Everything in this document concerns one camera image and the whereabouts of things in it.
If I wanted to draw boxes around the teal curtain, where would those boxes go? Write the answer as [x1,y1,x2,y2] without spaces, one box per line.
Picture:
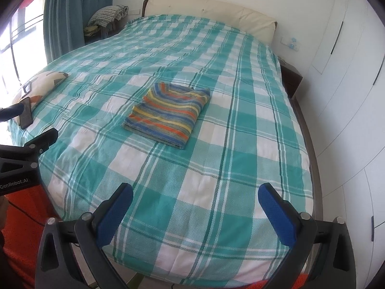
[43,0,113,63]

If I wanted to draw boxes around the pile of clothes on nightstand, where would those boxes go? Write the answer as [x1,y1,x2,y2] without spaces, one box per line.
[83,5,128,39]

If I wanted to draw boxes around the patterned beige pillow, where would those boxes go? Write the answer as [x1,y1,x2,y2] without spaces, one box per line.
[13,71,69,111]

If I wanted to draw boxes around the cream padded headboard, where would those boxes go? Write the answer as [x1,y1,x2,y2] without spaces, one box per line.
[142,0,277,46]

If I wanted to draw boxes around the striped knit sweater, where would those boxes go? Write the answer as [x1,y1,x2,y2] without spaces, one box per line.
[123,82,211,149]

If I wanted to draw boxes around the teal plaid bedspread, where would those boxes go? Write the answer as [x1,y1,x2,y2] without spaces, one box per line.
[8,15,313,288]

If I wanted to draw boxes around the white wardrobe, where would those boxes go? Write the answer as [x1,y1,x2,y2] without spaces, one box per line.
[298,0,384,288]

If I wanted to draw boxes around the black cable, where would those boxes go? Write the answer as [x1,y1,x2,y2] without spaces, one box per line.
[7,199,46,228]

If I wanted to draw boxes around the dark right nightstand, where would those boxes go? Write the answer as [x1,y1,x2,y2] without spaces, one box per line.
[279,58,303,99]

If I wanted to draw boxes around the white wall socket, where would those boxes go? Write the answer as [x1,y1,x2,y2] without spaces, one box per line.
[281,37,300,52]

